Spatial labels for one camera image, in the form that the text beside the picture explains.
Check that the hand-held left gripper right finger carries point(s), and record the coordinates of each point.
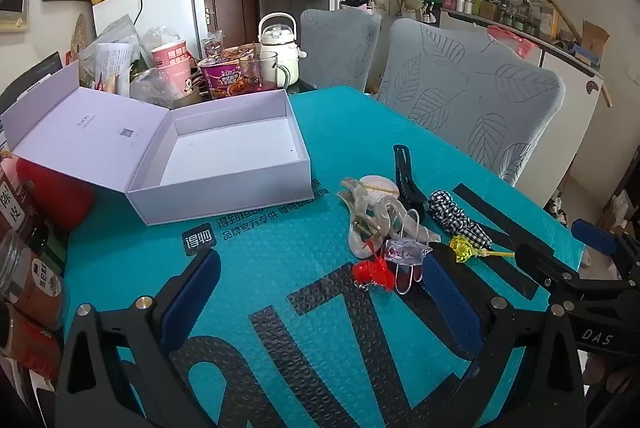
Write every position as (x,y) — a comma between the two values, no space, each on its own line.
(450,303)

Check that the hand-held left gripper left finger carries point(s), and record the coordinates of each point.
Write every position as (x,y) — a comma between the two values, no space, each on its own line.
(192,303)

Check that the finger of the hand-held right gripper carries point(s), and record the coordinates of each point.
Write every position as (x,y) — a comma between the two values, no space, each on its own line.
(545,265)
(595,238)

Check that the yellow lollipop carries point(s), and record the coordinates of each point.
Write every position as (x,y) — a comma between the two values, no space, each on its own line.
(462,248)

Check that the clear plastic hair clip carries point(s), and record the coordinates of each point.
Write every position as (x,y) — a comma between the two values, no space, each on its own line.
(407,253)

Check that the large translucent hair claw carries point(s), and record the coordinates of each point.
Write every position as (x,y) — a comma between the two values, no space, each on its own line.
(420,228)

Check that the red hair clip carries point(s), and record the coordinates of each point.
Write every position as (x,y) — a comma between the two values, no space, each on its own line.
(372,273)

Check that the checkered fabric hair clip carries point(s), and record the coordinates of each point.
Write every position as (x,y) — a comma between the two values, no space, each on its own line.
(450,213)

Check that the black hair clip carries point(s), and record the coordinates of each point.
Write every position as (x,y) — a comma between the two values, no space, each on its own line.
(407,185)

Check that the wavy translucent hair claw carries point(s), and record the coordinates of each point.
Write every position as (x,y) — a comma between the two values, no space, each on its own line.
(356,208)

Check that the white round disc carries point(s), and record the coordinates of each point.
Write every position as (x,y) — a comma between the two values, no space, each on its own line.
(382,185)

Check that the white cardboard box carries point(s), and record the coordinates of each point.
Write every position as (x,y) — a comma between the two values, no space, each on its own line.
(225,158)

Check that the teal bubble mailer mat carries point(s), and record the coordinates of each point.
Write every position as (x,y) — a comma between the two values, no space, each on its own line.
(300,258)

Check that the white cabinet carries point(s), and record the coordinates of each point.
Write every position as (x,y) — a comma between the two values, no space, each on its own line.
(560,118)

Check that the black label jar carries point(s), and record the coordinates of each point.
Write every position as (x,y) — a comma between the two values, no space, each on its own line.
(35,278)

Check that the red container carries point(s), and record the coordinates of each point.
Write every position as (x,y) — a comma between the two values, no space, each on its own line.
(60,198)

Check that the red content jar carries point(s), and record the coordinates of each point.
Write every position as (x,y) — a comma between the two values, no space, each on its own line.
(25,343)

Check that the grey leaf-pattern chair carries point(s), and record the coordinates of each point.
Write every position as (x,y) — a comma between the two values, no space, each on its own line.
(465,78)
(340,43)

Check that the white label jar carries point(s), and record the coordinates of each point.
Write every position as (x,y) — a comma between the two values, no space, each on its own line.
(12,203)

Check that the pink plastic bag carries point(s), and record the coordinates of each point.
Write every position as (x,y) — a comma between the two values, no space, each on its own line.
(515,41)

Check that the purple instant noodle bowl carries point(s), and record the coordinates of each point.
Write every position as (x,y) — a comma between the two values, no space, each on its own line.
(222,78)

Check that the glass mug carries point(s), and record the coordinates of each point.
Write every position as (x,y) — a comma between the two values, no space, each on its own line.
(260,68)

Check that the pink paper cup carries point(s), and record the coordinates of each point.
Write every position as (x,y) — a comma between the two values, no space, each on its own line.
(172,58)

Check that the row of bottles and jars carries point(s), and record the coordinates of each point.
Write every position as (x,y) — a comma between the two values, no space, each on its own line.
(500,1)

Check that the black folder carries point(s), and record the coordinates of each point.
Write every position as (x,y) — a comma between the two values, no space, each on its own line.
(30,83)

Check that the white kettle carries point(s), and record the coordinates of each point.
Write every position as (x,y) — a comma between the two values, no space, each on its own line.
(280,38)

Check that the clear plastic bag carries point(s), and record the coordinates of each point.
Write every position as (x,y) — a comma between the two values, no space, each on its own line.
(115,33)

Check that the woven fan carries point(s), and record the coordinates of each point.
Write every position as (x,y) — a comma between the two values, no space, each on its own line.
(82,38)

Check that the white refrigerator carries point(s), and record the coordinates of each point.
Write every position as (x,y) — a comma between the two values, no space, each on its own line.
(165,3)

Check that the wall intercom panel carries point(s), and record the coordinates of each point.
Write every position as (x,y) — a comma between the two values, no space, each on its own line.
(12,1)

